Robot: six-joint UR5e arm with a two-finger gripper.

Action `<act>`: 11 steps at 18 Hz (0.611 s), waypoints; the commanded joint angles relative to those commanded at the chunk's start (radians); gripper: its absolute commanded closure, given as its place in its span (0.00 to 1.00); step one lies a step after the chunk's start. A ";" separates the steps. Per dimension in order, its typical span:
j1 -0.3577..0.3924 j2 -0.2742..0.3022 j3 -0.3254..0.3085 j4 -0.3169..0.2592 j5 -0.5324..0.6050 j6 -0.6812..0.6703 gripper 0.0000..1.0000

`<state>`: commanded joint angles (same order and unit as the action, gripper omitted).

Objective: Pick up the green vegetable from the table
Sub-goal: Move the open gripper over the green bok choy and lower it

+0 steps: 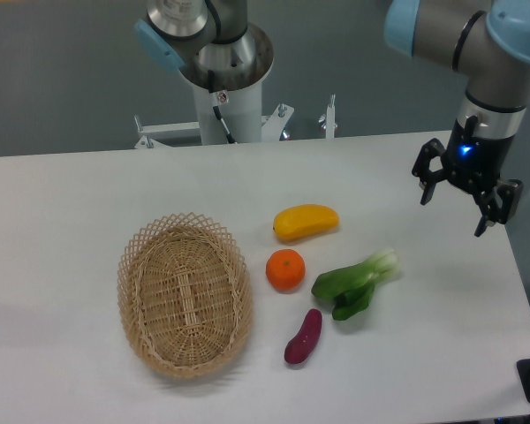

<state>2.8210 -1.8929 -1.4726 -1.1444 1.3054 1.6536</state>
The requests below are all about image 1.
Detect black cable on pedestal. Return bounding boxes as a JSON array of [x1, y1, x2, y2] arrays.
[[207, 69, 238, 146]]

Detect yellow mango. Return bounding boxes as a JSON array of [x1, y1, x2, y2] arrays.
[[272, 204, 339, 242]]

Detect green bok choy vegetable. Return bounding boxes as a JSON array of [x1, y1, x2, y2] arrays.
[[311, 249, 399, 322]]

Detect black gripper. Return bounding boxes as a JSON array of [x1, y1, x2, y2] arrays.
[[412, 116, 524, 237]]

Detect orange tangerine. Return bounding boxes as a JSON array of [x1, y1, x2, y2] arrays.
[[265, 249, 306, 292]]

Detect white clamp bracket with screw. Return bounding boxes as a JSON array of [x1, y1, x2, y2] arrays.
[[318, 94, 337, 140]]

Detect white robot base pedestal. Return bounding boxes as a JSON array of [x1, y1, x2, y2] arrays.
[[134, 1, 294, 145]]

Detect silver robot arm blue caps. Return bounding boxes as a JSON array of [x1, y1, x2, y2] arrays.
[[384, 1, 530, 236]]

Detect woven wicker basket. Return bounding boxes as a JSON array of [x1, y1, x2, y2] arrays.
[[117, 213, 254, 379]]

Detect purple sweet potato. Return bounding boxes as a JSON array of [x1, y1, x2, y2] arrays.
[[284, 308, 322, 365]]

